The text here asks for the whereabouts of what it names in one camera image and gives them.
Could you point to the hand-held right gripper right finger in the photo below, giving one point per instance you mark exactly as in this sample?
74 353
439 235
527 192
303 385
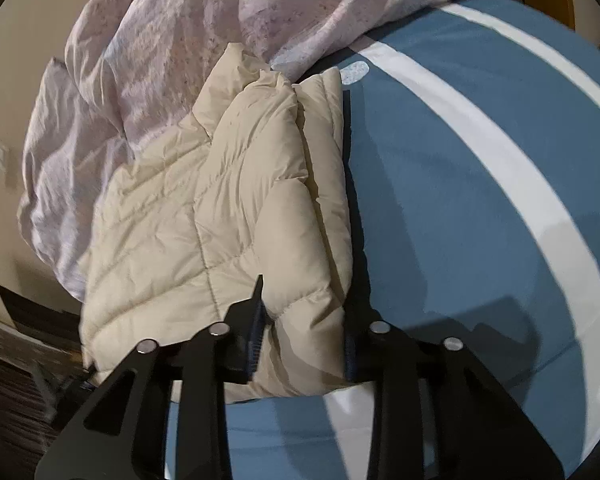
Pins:
351 360

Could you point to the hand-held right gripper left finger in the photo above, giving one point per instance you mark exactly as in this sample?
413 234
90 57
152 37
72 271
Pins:
254 345

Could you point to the beige down jacket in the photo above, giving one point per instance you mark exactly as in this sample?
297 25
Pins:
180 240

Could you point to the blue white striped bed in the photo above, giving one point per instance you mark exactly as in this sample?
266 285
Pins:
455 185

